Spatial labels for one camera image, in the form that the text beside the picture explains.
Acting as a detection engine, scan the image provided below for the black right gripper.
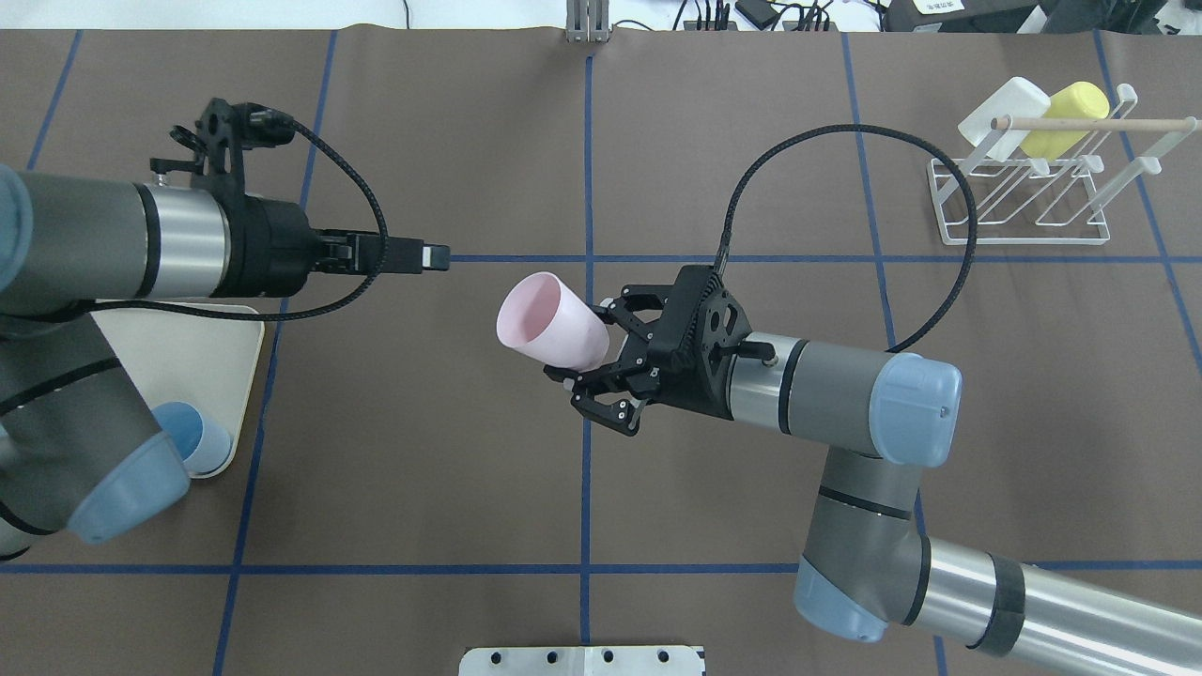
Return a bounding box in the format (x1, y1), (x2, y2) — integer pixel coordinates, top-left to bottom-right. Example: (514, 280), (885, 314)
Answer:
(542, 265), (751, 437)

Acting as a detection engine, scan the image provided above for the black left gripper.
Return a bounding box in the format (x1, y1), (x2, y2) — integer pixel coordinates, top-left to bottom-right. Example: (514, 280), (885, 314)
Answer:
(222, 195), (452, 297)

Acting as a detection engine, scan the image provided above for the pink plastic cup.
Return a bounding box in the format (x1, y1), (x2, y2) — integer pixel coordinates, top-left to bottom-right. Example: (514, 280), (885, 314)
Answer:
(495, 272), (609, 370)

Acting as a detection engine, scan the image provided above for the cream white plastic cup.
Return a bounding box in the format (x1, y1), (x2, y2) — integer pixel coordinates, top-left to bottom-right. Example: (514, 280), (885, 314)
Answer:
(958, 77), (1052, 162)

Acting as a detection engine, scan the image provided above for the yellow plastic cup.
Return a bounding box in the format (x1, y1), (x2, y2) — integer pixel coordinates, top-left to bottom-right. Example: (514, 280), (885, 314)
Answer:
(1019, 81), (1111, 161)

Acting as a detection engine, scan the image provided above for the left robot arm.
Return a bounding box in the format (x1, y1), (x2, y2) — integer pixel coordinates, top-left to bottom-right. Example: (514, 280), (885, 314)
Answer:
(2, 166), (451, 561)

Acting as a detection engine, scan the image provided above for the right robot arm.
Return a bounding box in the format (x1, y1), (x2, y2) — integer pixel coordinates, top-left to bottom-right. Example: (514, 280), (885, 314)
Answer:
(579, 257), (1200, 675)

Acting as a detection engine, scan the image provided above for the light blue cup front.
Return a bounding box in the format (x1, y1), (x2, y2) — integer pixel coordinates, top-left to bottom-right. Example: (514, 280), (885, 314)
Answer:
(151, 401), (236, 479)

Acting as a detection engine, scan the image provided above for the wooden rack dowel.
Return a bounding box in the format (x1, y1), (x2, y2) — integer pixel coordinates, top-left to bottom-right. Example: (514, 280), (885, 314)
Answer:
(989, 115), (1200, 134)

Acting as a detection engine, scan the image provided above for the cream serving tray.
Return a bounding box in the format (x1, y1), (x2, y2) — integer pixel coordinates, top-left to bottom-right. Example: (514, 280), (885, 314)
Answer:
(94, 306), (264, 453)

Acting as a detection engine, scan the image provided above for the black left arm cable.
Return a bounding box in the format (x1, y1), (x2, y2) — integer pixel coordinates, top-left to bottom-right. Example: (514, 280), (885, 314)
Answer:
(85, 113), (391, 325)

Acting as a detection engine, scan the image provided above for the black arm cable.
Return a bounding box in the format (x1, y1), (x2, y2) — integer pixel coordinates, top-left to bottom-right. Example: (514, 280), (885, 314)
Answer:
(714, 123), (978, 355)
(85, 113), (391, 325)

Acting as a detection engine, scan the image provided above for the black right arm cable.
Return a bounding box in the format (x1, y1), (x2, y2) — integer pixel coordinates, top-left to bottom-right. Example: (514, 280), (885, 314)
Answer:
(714, 123), (978, 355)

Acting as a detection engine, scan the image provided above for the aluminium frame post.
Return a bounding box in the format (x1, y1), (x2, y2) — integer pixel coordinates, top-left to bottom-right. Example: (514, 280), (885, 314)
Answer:
(565, 0), (612, 45)

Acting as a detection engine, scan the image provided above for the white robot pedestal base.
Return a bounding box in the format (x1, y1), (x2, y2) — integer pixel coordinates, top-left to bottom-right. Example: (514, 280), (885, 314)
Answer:
(458, 645), (708, 675)

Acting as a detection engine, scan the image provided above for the white wire cup rack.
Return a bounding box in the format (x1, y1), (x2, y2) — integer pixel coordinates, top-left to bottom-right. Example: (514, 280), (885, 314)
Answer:
(927, 77), (1200, 247)

